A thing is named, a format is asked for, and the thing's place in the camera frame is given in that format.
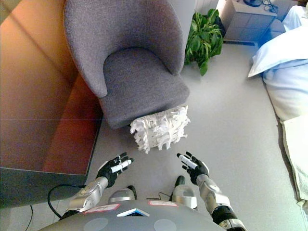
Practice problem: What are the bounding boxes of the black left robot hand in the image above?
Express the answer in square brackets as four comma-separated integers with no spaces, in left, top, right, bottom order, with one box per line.
[95,152,134,189]

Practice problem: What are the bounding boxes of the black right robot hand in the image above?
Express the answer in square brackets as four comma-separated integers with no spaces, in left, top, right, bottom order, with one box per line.
[177,151,209,186]

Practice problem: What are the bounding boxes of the white fringed pillow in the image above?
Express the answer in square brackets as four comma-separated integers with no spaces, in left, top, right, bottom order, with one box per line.
[129,104,191,154]

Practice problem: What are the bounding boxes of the light blue bed pillow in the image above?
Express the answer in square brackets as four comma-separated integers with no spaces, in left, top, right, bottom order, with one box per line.
[247,26,308,78]

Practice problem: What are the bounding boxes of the grey robot torso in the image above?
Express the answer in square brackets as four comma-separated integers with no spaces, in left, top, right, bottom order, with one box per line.
[40,201,227,231]

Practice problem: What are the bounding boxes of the brown wooden cabinet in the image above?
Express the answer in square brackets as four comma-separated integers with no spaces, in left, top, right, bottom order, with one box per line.
[0,0,104,210]

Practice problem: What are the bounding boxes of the cream blanket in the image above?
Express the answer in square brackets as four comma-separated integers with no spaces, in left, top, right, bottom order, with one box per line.
[280,115,308,210]

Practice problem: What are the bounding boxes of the grey fabric armchair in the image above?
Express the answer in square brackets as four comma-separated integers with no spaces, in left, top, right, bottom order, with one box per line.
[63,0,196,130]

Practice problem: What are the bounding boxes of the green potted plant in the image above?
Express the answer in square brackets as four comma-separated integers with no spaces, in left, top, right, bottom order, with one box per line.
[184,8,226,77]

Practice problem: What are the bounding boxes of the white nightstand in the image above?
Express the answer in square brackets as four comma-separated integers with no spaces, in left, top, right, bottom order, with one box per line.
[220,0,279,46]

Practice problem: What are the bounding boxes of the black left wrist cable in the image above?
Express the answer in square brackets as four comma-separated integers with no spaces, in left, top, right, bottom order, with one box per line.
[47,184,87,219]

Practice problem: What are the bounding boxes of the thin black floor cable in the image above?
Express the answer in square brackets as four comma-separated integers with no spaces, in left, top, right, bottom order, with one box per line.
[24,204,34,231]

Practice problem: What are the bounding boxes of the black cables on nightstand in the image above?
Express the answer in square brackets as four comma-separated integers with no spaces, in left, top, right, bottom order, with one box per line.
[261,0,280,15]

